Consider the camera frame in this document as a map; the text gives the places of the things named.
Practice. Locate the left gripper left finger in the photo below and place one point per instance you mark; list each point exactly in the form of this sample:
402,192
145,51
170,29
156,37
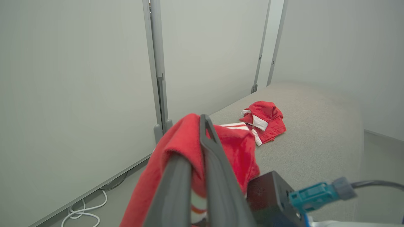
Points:
172,195

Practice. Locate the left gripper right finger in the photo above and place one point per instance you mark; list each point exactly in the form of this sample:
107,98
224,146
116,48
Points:
221,189

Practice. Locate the red white striped garment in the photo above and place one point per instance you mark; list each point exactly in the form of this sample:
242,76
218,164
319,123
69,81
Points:
183,138

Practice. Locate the red garment with white cuffs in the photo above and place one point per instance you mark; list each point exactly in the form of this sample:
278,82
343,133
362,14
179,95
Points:
265,123

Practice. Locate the grey partition foot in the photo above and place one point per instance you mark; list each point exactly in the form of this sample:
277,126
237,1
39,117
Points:
157,134
168,124
254,88

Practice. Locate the wide white partition panel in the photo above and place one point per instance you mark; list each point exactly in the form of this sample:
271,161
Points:
72,94

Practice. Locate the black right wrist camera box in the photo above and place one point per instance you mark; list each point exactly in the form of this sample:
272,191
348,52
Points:
268,195

